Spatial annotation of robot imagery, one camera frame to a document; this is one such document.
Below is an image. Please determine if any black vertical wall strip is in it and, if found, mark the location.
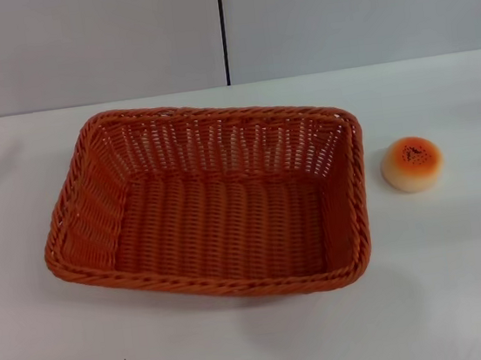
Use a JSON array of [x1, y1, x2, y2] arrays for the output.
[[215, 0, 234, 88]]

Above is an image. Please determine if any round toasted bread bun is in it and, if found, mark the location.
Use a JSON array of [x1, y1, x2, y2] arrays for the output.
[[377, 132, 448, 196]]

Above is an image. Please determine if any orange woven plastic basket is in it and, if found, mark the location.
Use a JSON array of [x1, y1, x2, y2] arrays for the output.
[[26, 79, 385, 330]]

